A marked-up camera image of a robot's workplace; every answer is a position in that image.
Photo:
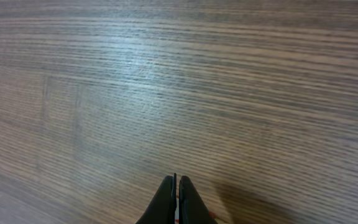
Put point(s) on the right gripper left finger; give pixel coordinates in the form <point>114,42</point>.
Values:
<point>162,207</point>

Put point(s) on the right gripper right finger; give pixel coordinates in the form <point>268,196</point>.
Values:
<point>192,209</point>

